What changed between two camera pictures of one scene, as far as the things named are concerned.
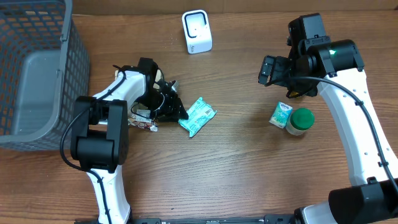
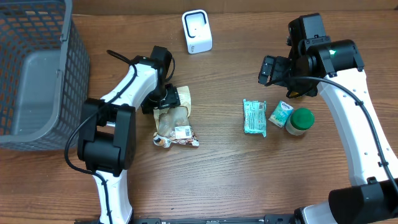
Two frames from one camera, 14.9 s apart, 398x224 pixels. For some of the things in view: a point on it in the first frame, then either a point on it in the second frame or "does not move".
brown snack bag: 142,119 → 173,123
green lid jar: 301,120 does not move
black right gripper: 272,70 does not move
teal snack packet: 198,116 → 255,117
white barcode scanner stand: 197,30 does not move
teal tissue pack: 281,114 does not move
